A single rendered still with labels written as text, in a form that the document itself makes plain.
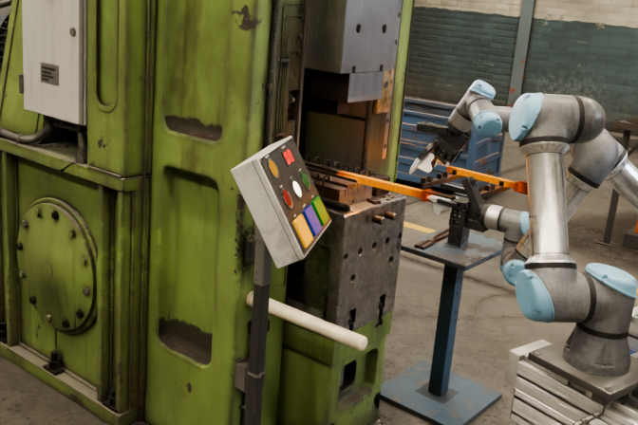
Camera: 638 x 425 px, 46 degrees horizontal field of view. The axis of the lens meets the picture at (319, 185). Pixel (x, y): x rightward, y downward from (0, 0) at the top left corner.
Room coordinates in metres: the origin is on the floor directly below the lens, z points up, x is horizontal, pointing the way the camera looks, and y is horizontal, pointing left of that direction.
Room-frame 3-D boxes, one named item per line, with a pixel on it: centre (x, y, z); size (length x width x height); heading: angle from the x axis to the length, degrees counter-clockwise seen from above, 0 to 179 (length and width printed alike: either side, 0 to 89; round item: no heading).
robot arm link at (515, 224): (2.17, -0.61, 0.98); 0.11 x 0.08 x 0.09; 54
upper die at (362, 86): (2.61, 0.04, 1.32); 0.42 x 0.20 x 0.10; 53
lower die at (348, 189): (2.61, 0.04, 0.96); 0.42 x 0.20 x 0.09; 53
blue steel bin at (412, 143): (6.53, -0.90, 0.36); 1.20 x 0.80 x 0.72; 59
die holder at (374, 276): (2.66, 0.02, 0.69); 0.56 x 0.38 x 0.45; 53
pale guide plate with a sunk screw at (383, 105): (2.82, -0.21, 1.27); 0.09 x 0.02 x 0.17; 143
